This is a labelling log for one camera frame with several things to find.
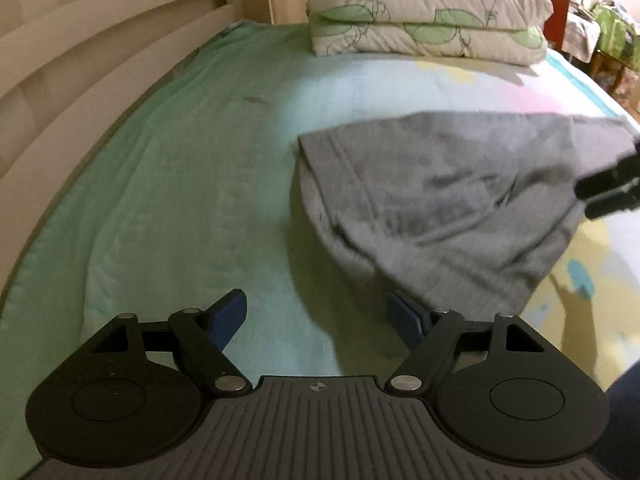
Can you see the gray pants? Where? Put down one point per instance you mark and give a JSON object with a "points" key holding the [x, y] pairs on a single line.
{"points": [[425, 200]]}

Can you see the person's blue clothing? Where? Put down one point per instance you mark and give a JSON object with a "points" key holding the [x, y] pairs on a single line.
{"points": [[627, 425]]}

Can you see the red chair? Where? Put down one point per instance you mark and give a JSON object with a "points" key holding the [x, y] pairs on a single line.
{"points": [[557, 15]]}

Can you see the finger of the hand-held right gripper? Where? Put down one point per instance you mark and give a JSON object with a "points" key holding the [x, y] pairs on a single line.
{"points": [[612, 206], [607, 177]]}

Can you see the cluttered side table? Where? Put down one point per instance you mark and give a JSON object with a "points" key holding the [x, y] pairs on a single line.
{"points": [[607, 25]]}

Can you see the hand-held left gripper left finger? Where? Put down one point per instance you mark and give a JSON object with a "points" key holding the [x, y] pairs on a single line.
{"points": [[227, 321]]}

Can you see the pastel printed bed sheet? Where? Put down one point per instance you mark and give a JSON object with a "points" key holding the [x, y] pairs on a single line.
{"points": [[175, 185]]}

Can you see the white wooden bed headboard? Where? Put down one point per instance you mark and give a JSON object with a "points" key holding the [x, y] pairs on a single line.
{"points": [[100, 35]]}

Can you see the lower floral pillow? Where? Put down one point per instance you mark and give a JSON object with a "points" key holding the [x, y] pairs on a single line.
{"points": [[425, 10]]}

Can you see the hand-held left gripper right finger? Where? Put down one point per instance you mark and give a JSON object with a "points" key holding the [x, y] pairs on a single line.
{"points": [[404, 321]]}

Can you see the wooden stool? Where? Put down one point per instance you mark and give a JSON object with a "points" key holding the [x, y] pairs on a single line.
{"points": [[607, 67]]}

